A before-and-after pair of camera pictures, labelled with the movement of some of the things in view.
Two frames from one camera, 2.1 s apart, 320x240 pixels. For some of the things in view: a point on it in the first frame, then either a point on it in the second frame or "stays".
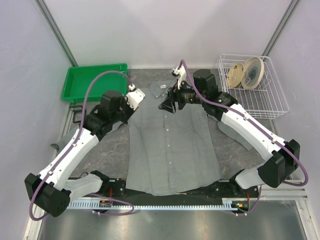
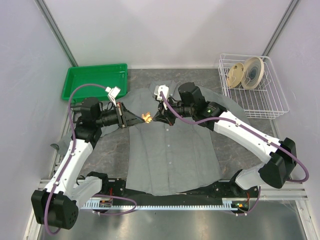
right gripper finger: x=168 y=105 to x=160 y=117
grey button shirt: x=170 y=153 stays
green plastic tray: x=76 y=78 stays
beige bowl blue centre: x=253 y=73 stays
